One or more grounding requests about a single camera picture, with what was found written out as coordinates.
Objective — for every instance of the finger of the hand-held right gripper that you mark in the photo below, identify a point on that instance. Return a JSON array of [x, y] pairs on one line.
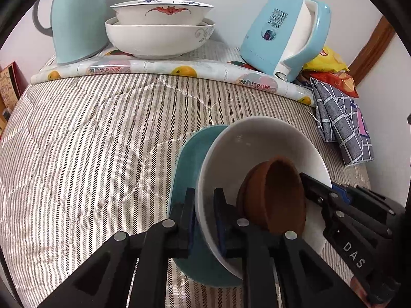
[[356, 195], [318, 192]]

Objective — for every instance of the fruit print table mat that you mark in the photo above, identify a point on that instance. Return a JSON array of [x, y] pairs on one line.
[[208, 72]]

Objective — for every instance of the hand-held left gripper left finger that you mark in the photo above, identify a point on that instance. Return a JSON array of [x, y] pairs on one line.
[[192, 227]]

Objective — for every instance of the plain white bowl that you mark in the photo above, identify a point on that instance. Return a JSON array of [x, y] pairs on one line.
[[257, 141]]

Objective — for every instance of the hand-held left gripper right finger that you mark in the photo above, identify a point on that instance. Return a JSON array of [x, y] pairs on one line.
[[220, 227]]

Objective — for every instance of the yellow chips bag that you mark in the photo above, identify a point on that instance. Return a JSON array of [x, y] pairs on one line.
[[330, 61]]

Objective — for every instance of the teal thermos jug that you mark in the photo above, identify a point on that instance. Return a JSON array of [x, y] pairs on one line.
[[77, 22]]

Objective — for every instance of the red chips bag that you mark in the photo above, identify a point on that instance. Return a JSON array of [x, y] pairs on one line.
[[343, 83]]

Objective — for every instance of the grey checked cloth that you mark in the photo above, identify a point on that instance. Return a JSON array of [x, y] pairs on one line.
[[343, 125]]

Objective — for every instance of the teal dish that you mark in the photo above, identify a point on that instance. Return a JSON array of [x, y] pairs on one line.
[[189, 166]]

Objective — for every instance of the painted white bowl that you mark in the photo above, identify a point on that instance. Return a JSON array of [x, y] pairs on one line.
[[160, 17]]

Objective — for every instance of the brown bowl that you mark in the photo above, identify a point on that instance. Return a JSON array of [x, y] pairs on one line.
[[279, 199]]

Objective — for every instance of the large white bowl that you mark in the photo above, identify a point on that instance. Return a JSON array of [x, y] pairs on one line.
[[154, 40]]

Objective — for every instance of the teal tissue box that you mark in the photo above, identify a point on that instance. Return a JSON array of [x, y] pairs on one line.
[[266, 48]]

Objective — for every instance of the wooden door frame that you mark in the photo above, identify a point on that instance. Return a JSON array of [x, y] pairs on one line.
[[375, 48]]

